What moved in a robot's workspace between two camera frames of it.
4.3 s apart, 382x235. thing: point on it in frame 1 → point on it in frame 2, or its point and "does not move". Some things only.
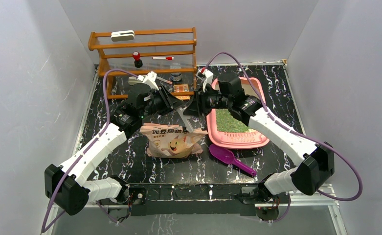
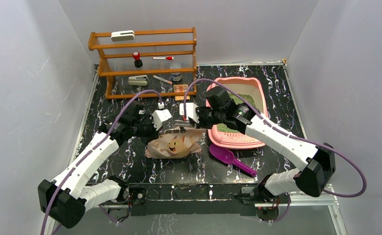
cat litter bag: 170,141 does not move
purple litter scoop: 227,156 does not move
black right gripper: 196,106 → 199,110
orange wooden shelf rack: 169,52 does not move
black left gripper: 165,100 → 150,129
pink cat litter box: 224,131 does not move
